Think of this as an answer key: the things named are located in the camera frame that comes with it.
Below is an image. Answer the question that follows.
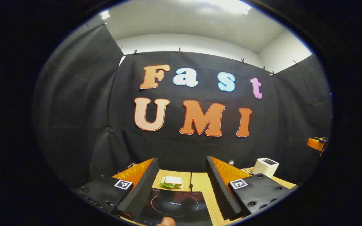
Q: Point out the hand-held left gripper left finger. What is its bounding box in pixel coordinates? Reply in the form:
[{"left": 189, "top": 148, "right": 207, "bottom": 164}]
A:
[{"left": 71, "top": 158, "right": 159, "bottom": 220}]

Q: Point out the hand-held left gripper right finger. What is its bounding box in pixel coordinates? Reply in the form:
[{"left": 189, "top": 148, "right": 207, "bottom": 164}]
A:
[{"left": 206, "top": 156, "right": 299, "bottom": 221}]

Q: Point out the black induction cooktop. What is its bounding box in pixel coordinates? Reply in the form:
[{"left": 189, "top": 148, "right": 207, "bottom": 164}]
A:
[{"left": 137, "top": 187, "right": 213, "bottom": 226}]

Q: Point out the sandwich with lettuce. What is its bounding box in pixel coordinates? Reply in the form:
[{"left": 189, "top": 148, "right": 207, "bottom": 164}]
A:
[{"left": 160, "top": 176, "right": 184, "bottom": 190}]

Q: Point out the white toaster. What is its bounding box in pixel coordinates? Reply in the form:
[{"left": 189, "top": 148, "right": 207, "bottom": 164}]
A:
[{"left": 252, "top": 158, "right": 279, "bottom": 179}]

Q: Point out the black backdrop cloth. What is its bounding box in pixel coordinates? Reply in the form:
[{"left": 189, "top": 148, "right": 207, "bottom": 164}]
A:
[{"left": 33, "top": 23, "right": 333, "bottom": 189}]

